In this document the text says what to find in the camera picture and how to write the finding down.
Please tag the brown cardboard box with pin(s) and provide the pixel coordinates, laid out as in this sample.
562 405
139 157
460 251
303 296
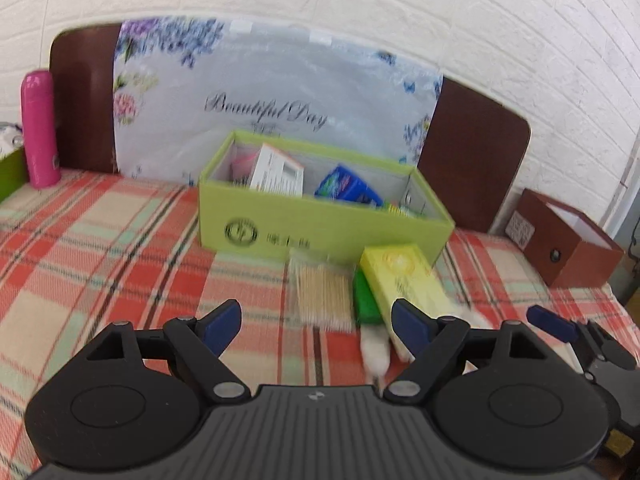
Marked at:
565 265

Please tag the floral plastic-wrapped mat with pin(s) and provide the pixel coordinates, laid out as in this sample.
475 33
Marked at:
280 75

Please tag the clear pack of toothpicks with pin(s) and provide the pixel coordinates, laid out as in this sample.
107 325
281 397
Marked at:
320 295

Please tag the yellow box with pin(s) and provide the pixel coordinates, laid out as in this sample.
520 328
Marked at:
405 270

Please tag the brown wooden headboard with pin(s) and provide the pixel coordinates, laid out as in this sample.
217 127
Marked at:
470 160

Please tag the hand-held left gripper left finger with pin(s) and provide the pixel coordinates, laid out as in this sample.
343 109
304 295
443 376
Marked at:
220 325

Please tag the small green container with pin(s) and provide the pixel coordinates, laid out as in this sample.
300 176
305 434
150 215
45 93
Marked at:
12 175

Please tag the blue packet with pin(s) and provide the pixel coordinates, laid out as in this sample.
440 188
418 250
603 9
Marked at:
345 185

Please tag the white fluffy tuft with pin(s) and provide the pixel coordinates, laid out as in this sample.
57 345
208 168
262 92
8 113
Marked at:
375 350

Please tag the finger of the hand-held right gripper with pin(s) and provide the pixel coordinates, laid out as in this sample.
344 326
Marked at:
550 322

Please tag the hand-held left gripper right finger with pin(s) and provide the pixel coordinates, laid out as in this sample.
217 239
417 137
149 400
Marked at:
410 327

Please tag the red plaid cloth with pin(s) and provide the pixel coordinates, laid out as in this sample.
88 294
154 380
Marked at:
100 240

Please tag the green packet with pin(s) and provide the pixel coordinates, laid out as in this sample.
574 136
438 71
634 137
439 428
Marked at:
365 300

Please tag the green storage box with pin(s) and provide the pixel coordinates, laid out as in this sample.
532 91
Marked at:
300 230

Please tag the white plastic bag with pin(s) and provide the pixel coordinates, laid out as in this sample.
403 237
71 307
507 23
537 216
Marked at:
10 137

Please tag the white and orange box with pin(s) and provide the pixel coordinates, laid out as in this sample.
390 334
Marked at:
275 172

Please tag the pink bottle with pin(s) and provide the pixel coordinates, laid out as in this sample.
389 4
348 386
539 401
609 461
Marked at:
41 130

